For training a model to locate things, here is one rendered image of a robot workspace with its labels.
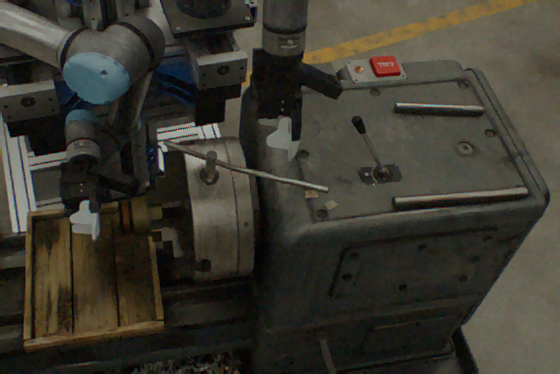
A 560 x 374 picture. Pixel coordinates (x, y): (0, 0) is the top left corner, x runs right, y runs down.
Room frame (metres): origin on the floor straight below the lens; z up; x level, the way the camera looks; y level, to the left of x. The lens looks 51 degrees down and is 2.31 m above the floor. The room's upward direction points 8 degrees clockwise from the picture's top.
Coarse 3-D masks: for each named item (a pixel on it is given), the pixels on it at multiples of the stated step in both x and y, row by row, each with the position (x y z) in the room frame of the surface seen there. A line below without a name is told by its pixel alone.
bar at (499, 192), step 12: (456, 192) 0.88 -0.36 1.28; (468, 192) 0.88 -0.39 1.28; (480, 192) 0.89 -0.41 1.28; (492, 192) 0.89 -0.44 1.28; (504, 192) 0.90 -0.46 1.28; (516, 192) 0.90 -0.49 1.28; (396, 204) 0.83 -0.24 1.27; (408, 204) 0.84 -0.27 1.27; (420, 204) 0.84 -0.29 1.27; (432, 204) 0.85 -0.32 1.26
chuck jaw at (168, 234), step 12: (156, 228) 0.80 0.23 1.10; (168, 228) 0.81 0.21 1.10; (180, 228) 0.81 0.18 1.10; (156, 240) 0.79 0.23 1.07; (168, 240) 0.77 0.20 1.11; (180, 240) 0.78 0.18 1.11; (180, 252) 0.75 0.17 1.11; (192, 252) 0.75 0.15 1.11; (180, 264) 0.74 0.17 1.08; (192, 264) 0.74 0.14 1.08; (204, 264) 0.74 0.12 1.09
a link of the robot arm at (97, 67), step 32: (0, 0) 1.14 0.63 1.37; (0, 32) 1.06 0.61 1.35; (32, 32) 1.05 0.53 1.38; (64, 32) 1.05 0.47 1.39; (96, 32) 1.05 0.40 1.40; (128, 32) 1.06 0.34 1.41; (64, 64) 0.98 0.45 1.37; (96, 64) 0.95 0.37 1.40; (128, 64) 0.99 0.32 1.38; (96, 96) 0.95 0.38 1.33
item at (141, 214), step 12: (120, 204) 0.84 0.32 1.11; (132, 204) 0.84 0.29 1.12; (144, 204) 0.85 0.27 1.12; (156, 204) 0.86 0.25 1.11; (120, 216) 0.81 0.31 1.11; (132, 216) 0.82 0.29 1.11; (144, 216) 0.82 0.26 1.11; (156, 216) 0.83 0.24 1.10; (120, 228) 0.80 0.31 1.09; (132, 228) 0.80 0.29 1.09; (144, 228) 0.81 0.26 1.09
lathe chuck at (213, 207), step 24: (216, 144) 0.96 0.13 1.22; (192, 168) 0.87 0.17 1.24; (216, 168) 0.88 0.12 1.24; (192, 192) 0.82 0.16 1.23; (216, 192) 0.83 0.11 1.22; (192, 216) 0.78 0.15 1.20; (216, 216) 0.79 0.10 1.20; (192, 240) 0.77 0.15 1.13; (216, 240) 0.76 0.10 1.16; (216, 264) 0.74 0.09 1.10
